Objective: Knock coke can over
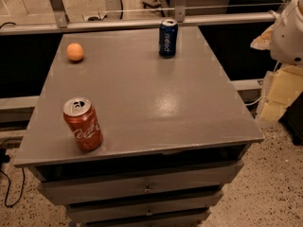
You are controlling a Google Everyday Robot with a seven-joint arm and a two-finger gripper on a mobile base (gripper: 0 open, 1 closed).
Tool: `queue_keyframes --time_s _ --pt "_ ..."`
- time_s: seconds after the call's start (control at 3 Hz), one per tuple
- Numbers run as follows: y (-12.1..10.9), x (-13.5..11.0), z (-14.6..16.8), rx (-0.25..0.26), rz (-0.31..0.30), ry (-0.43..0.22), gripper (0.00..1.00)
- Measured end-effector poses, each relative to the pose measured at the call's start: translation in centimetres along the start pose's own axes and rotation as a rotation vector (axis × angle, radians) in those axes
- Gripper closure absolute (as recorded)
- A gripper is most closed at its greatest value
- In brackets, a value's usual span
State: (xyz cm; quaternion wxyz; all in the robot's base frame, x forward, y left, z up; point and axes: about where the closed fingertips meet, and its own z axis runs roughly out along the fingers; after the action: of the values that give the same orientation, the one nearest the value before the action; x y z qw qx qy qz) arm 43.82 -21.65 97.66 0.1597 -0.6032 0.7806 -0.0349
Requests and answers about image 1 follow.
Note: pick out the red Coca-Cola can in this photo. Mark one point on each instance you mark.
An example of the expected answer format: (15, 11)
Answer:
(81, 118)

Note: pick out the orange fruit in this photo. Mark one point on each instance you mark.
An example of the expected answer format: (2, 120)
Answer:
(74, 52)

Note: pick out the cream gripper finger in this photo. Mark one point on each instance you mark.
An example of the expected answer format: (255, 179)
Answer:
(263, 41)
(280, 90)

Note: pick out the bottom grey drawer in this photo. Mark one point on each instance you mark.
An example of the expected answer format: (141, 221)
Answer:
(156, 220)

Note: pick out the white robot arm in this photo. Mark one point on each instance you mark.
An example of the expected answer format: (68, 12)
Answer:
(284, 40)

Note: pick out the middle grey drawer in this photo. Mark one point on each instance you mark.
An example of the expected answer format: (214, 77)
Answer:
(143, 206)

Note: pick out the blue Pepsi can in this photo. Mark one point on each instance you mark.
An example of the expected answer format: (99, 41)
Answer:
(168, 31)

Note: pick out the grey metal railing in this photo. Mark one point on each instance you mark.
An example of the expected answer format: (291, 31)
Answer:
(48, 16)

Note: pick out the top grey drawer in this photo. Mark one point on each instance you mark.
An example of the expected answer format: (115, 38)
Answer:
(143, 183)

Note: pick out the grey drawer cabinet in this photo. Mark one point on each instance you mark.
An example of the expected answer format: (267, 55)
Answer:
(153, 113)

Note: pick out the grey drawer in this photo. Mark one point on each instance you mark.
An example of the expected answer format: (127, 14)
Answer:
(156, 220)
(143, 206)
(143, 183)

